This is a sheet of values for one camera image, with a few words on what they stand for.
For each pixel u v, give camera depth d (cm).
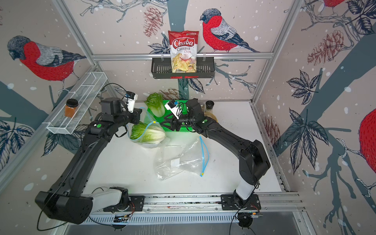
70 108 66
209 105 104
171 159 87
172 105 65
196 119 63
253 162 43
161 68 95
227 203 73
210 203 75
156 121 70
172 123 66
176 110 66
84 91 85
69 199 37
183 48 85
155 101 98
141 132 72
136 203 73
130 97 62
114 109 54
